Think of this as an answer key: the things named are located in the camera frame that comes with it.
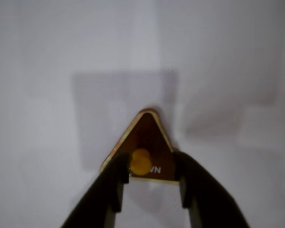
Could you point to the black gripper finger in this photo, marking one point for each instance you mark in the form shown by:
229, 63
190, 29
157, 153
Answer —
204, 190
109, 180

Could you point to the brown triangle piece yellow pin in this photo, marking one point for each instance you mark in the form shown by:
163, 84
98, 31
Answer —
147, 135

